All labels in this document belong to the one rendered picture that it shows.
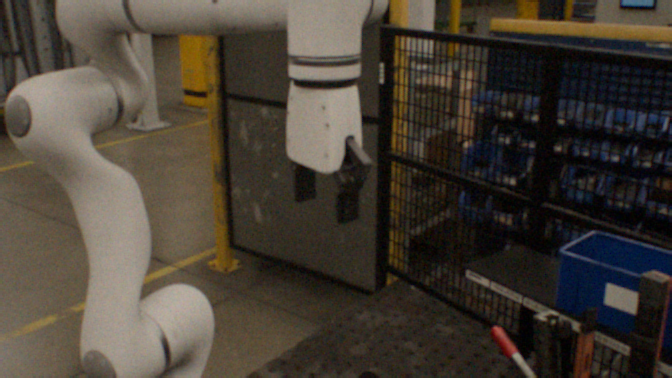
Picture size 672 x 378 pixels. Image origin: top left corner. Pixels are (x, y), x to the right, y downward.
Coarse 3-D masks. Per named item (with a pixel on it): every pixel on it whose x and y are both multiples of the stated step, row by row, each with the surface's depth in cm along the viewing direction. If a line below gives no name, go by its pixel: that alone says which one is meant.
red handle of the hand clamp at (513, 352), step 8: (496, 328) 114; (496, 336) 114; (504, 336) 113; (504, 344) 113; (512, 344) 113; (504, 352) 113; (512, 352) 112; (512, 360) 112; (520, 360) 111; (520, 368) 111; (528, 368) 111; (528, 376) 110
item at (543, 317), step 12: (552, 312) 106; (540, 324) 104; (552, 324) 104; (564, 324) 102; (540, 336) 105; (552, 336) 106; (564, 336) 102; (540, 348) 105; (552, 348) 107; (540, 360) 106; (552, 360) 107; (540, 372) 106; (552, 372) 107
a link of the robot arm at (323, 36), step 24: (288, 0) 76; (312, 0) 73; (336, 0) 73; (360, 0) 76; (288, 24) 77; (312, 24) 74; (336, 24) 74; (360, 24) 77; (312, 48) 75; (336, 48) 75; (360, 48) 78
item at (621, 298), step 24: (576, 240) 147; (600, 240) 152; (624, 240) 148; (576, 264) 140; (600, 264) 136; (624, 264) 149; (648, 264) 145; (576, 288) 141; (600, 288) 137; (624, 288) 134; (576, 312) 143; (600, 312) 139; (624, 312) 135
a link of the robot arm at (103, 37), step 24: (72, 0) 90; (96, 0) 88; (120, 0) 86; (72, 24) 91; (96, 24) 90; (120, 24) 88; (96, 48) 95; (120, 48) 96; (120, 72) 101; (144, 72) 104; (120, 96) 102; (144, 96) 106; (120, 120) 104
